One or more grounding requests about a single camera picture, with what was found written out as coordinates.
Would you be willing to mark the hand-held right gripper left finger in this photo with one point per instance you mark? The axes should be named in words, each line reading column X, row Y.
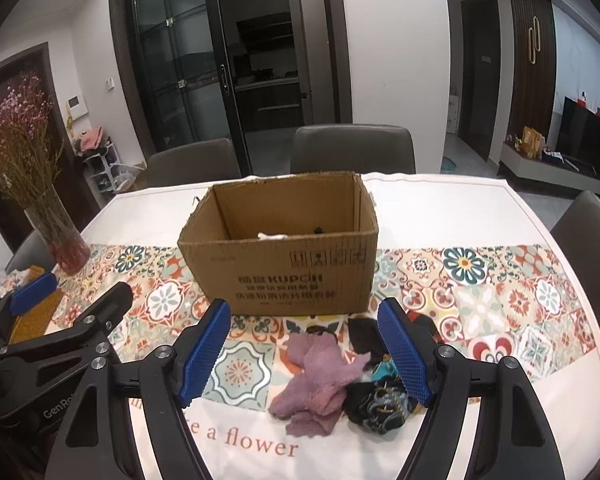
column 205, row 355

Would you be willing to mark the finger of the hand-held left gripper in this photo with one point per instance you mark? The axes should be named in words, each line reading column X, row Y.
column 32, row 291
column 105, row 310

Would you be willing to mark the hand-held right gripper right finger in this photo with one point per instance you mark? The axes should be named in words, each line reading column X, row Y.
column 405, row 350

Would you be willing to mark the dark teal patterned scarf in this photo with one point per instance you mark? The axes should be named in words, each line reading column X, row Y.
column 380, row 405

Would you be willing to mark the purple cloth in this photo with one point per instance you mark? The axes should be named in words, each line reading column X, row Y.
column 315, row 380

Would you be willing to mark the brown cardboard box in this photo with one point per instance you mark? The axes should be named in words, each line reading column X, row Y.
column 280, row 275

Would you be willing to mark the cream fabric slipper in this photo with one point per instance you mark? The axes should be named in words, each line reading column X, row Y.
column 272, row 235

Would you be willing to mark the floral tissue pack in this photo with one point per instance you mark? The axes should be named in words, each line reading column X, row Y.
column 25, row 274

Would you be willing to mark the woven tissue box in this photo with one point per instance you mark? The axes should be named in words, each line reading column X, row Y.
column 37, row 317

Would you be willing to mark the grey dining chair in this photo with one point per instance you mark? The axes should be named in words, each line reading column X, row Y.
column 590, row 230
column 352, row 150
column 195, row 162
column 27, row 255

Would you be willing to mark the black cloth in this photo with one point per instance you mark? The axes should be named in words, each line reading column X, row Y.
column 365, row 335

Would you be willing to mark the glass vase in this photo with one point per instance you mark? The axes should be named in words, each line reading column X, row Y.
column 62, row 245

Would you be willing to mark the white shoe rack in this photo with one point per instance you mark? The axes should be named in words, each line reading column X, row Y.
column 102, row 170

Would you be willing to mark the tile-print tablecloth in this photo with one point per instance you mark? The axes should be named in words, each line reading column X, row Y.
column 430, row 210

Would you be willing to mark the dried pink flowers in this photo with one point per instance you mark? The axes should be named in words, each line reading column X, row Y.
column 15, row 145

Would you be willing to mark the pink cloth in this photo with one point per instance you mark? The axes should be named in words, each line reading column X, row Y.
column 92, row 139

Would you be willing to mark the white intercom panel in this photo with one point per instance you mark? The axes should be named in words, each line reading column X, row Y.
column 77, row 106

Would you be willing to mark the grey television cabinet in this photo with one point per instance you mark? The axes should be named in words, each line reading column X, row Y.
column 540, row 172

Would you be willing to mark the yellow paper bag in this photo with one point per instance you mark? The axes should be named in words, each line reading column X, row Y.
column 531, row 141

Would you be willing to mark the glass sliding door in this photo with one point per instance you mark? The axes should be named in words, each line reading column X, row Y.
column 180, row 60

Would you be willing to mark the dark wooden door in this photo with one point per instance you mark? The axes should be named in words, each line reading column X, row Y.
column 527, row 95

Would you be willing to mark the black television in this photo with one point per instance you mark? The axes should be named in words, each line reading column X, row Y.
column 587, row 132

